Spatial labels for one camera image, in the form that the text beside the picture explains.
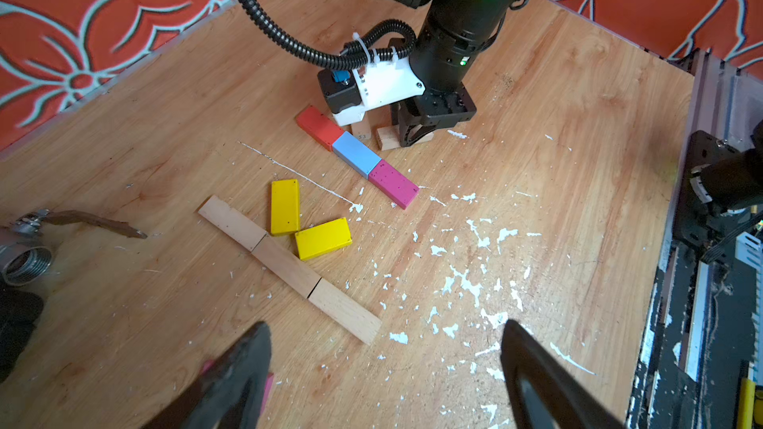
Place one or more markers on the red block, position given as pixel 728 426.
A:
pixel 320 127

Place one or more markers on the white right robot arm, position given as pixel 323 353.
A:
pixel 453 35

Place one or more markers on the blue block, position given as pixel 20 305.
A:
pixel 356 154

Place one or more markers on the black plastic tool case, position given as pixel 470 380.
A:
pixel 20 312

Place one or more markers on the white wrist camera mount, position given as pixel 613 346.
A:
pixel 351 94

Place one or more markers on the pale wooden block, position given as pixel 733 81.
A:
pixel 362 130

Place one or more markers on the yellow block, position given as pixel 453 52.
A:
pixel 323 239
pixel 285 207

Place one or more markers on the natural wooden block angled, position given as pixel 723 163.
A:
pixel 345 311

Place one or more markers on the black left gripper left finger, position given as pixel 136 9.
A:
pixel 230 394

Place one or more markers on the magenta block front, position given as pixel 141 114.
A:
pixel 207 365

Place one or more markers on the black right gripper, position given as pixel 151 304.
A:
pixel 418 117

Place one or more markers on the magenta block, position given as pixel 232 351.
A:
pixel 393 184
pixel 207 365

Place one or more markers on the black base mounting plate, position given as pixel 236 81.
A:
pixel 700 362

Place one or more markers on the engraved wooden block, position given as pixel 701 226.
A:
pixel 387 138

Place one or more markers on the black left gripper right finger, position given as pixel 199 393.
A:
pixel 542 393

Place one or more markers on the metal ball valve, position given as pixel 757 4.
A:
pixel 24 257

